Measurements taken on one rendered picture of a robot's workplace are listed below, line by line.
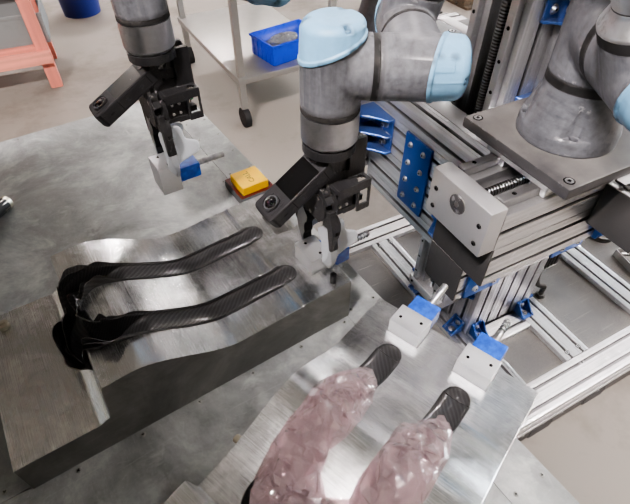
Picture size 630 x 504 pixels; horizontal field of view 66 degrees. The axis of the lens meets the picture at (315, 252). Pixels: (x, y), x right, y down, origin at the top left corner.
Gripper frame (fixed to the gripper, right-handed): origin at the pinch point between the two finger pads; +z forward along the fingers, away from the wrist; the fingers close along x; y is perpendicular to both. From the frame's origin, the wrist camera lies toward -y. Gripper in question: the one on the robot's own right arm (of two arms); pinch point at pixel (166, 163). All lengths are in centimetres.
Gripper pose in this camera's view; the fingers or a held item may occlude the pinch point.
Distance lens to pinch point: 91.2
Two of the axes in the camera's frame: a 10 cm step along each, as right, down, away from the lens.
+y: 8.4, -3.9, 3.8
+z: 0.0, 7.0, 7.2
